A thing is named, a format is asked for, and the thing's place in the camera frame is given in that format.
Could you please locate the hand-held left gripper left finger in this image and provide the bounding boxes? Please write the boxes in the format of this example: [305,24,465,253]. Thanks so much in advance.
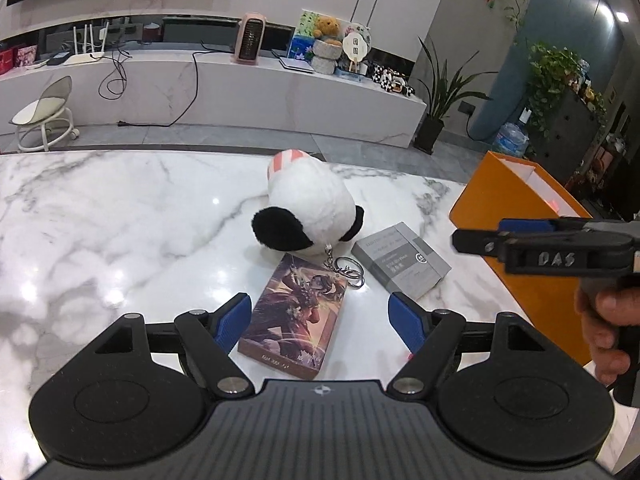
[75,293,255,397]

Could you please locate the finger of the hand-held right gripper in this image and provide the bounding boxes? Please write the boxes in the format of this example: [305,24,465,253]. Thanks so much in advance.
[451,229,516,257]
[500,217,586,233]

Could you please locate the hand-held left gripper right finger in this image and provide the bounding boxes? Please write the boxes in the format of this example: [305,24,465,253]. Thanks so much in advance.
[385,291,553,396]

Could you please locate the orange cardboard box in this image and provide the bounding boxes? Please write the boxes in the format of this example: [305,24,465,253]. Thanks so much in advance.
[448,151,608,368]

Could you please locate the illustrated card box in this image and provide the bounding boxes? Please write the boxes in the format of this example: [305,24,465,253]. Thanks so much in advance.
[236,252,349,380]

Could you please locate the grey box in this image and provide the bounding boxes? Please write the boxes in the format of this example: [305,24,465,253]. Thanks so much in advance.
[351,222,452,297]

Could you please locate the white panda plush toy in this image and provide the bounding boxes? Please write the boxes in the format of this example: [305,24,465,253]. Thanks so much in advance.
[251,147,365,253]

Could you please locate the person's right hand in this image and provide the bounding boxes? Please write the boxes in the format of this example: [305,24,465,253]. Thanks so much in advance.
[575,287,632,386]

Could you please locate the metal keyring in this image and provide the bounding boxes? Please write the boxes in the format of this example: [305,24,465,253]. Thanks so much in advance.
[325,245,368,291]

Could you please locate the blue water bottle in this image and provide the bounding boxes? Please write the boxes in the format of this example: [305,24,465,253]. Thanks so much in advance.
[492,110,531,158]

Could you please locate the dark grey cabinet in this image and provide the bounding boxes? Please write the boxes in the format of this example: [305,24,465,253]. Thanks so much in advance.
[530,87,626,196]

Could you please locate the tall potted plant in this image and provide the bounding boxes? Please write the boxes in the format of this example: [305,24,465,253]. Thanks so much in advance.
[412,35,496,156]

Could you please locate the bushy green plant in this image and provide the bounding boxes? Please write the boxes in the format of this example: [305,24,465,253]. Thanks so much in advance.
[525,42,608,146]

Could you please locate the black and white ornaments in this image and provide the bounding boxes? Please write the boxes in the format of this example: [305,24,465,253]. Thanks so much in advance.
[367,60,416,96]

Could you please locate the white marble tv cabinet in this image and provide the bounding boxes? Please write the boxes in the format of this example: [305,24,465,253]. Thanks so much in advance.
[0,12,428,148]

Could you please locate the white round hand fan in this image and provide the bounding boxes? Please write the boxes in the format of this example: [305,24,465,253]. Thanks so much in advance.
[341,25,372,73]

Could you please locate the grey flower-shaped pot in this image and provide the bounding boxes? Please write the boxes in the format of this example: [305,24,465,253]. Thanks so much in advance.
[310,40,343,75]

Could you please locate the grey laptop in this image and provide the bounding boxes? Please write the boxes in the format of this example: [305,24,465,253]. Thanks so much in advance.
[277,55,316,76]

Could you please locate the brown teddy bear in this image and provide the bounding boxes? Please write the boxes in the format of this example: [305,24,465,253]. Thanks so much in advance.
[312,16,342,46]

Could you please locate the green floral picture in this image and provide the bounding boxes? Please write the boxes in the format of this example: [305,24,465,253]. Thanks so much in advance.
[287,9,326,61]

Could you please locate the pink space heater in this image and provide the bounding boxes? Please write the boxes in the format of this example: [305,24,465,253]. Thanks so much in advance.
[231,11,267,66]

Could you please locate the white rolling stool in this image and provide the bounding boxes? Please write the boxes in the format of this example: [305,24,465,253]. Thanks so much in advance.
[11,75,81,153]

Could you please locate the white router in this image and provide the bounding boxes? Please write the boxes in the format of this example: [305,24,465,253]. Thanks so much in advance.
[62,22,108,66]

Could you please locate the red gift box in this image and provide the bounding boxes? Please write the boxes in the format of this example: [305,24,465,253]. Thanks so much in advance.
[0,45,41,78]

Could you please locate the black power cable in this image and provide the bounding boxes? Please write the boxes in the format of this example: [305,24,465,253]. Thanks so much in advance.
[117,50,201,128]

